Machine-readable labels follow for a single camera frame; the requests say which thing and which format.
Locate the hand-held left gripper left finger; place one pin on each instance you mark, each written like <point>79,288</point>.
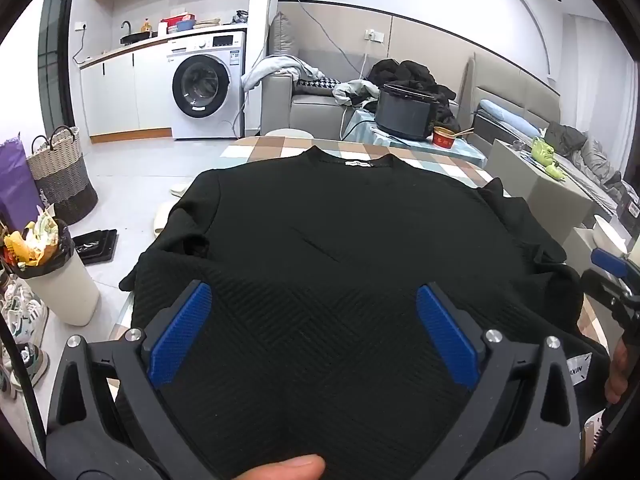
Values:
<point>179,340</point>

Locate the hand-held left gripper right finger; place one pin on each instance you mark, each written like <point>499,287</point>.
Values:
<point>447,340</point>

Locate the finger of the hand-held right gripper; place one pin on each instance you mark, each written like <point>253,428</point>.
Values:
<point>607,261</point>
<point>607,297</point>

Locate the black knit sweater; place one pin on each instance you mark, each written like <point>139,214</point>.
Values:
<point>320,270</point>

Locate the pile of black clothes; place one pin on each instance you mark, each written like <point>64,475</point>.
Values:
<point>415,71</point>

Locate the person's right hand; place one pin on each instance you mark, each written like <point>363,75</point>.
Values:
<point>617,365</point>

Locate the person's left hand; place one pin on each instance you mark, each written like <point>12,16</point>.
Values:
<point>282,469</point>

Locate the white bedside cabinet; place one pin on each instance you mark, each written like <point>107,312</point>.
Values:
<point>550,200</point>

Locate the grey upholstered bed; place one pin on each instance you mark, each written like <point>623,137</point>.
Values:
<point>595,170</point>

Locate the cream slipper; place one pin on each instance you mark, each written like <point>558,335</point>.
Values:
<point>179,190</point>
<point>161,217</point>

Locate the white trash bin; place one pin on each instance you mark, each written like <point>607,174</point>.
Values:
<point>65,290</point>

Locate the black tray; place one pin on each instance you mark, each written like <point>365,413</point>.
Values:
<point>95,247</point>

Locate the green toy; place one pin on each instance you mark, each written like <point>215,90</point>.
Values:
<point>545,152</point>

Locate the grey teal sneaker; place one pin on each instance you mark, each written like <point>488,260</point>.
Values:
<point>30,365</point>

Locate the white green-striped sneaker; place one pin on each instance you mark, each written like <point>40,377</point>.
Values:
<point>22,312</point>

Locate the light blue pillow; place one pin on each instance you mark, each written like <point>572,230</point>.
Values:
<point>505,112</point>

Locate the woven laundry basket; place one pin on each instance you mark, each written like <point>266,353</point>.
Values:
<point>65,180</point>

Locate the checked tablecloth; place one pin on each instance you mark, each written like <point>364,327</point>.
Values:
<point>270,149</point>

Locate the purple bag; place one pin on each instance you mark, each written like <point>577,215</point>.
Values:
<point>17,180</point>

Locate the black rice cooker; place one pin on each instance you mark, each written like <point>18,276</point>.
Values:
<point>402,115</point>

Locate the light blue tablecloth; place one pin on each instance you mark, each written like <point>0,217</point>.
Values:
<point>360,127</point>

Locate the white round stool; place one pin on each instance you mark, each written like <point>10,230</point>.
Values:
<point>287,133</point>

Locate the white washing machine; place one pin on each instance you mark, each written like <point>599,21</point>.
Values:
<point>231,110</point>

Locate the white kitchen base cabinet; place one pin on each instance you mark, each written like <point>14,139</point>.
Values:
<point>120,95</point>

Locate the grey sofa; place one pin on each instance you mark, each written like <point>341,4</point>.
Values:
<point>310,110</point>

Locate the grey hoodie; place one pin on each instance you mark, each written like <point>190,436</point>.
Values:
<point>352,91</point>

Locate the houndstooth pillow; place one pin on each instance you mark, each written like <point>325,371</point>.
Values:
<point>317,85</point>

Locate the light grey blanket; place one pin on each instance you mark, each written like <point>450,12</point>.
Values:
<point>277,67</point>

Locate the black glass door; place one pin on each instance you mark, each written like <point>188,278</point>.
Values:
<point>55,60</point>

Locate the red box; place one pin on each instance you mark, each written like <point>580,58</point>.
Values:
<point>175,22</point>

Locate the black kitchen faucet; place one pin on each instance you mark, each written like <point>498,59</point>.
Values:
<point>127,25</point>

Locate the grey cushion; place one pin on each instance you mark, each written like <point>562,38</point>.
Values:
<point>284,35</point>

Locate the wall socket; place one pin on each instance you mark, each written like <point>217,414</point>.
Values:
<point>374,36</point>

